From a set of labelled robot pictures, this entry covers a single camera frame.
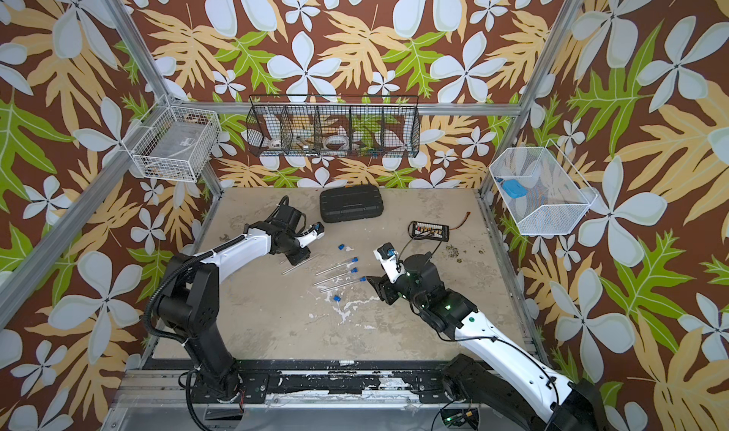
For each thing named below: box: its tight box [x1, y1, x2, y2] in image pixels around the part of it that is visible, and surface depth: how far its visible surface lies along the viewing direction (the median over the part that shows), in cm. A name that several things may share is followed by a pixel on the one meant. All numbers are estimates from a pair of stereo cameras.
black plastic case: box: [318, 184, 384, 224], surface depth 113 cm
